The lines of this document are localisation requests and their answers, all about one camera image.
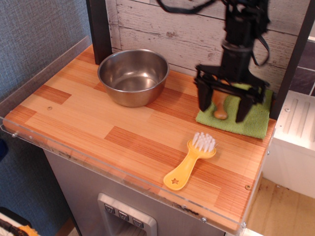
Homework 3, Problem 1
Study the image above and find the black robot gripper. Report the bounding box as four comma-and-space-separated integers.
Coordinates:
194, 41, 269, 122

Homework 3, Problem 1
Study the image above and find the toy chicken drumstick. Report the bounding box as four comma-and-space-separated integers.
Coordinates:
212, 76, 228, 120

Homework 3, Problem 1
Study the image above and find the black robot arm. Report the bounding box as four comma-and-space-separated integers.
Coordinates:
194, 0, 270, 123

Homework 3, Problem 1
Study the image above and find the green cloth towel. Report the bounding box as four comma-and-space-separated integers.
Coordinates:
196, 89, 273, 139

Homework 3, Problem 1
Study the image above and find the yellow scrub brush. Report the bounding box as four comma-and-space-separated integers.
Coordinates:
163, 132, 217, 191

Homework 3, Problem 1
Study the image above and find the stainless steel bowl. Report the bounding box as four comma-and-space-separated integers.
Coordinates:
97, 49, 170, 108

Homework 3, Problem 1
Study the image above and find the white toy sink unit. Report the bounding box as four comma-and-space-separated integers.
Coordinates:
262, 91, 315, 198

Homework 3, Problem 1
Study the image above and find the silver dispenser panel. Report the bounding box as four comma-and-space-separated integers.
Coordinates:
97, 193, 158, 236

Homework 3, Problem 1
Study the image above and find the grey toy fridge cabinet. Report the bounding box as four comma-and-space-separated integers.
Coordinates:
44, 151, 225, 236

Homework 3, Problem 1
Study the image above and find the clear acrylic left guard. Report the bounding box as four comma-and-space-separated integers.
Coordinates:
0, 36, 91, 118

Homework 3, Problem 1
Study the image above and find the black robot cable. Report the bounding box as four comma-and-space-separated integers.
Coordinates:
156, 0, 271, 66

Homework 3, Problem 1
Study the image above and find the dark right post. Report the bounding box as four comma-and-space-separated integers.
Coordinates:
270, 0, 315, 120

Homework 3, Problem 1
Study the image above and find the dark post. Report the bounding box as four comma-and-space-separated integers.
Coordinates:
86, 0, 112, 65
270, 0, 315, 120

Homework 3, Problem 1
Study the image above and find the dark left post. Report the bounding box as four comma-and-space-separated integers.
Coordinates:
86, 0, 112, 65

